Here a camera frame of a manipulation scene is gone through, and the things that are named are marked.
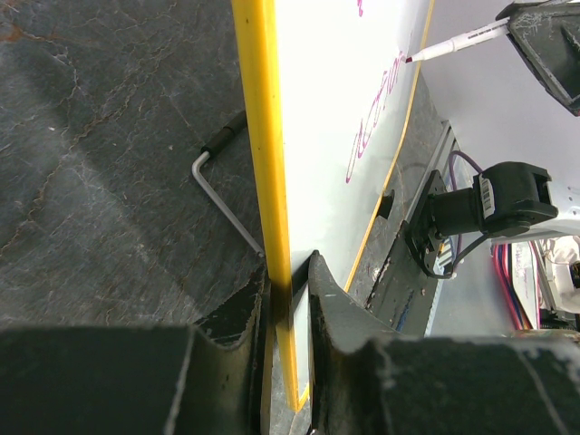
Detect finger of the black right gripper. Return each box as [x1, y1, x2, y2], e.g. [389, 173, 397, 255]
[507, 4, 579, 117]
[495, 0, 569, 21]

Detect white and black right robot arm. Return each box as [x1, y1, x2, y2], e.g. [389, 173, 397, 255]
[402, 1, 579, 279]

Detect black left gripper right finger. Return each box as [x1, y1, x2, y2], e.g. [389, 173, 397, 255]
[308, 253, 579, 434]

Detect white marker with purple cap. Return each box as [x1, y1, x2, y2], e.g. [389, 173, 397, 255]
[405, 18, 509, 63]

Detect orange framed whiteboard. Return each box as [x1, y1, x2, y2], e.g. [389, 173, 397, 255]
[232, 1, 433, 411]

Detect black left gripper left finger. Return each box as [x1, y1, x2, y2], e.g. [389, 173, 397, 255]
[1, 267, 272, 434]

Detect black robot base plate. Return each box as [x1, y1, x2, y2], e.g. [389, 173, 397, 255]
[365, 221, 439, 336]

